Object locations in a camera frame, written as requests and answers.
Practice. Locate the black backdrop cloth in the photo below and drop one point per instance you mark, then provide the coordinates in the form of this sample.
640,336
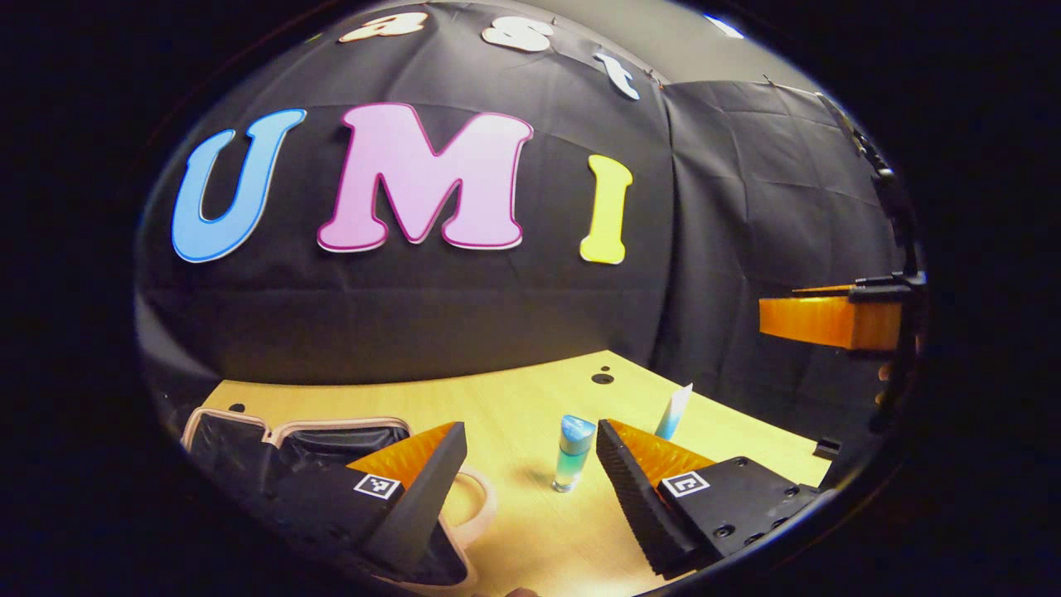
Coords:
497,307

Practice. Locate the small black block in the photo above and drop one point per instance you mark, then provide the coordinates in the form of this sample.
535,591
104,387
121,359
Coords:
827,448

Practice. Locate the white blue skincare tube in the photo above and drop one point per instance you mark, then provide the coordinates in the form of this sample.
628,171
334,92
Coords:
673,414

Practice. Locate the ceiling light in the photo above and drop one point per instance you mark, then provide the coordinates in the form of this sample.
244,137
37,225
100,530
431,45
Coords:
725,26

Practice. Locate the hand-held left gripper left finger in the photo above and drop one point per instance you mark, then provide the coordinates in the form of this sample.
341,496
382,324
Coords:
423,506

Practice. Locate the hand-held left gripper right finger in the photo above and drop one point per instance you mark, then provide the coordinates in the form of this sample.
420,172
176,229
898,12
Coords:
634,497

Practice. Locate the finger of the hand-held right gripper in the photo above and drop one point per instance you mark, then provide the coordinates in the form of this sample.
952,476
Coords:
883,288
829,323

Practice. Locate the blue green skincare bottle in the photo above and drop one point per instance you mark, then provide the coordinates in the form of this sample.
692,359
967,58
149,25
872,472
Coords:
572,456

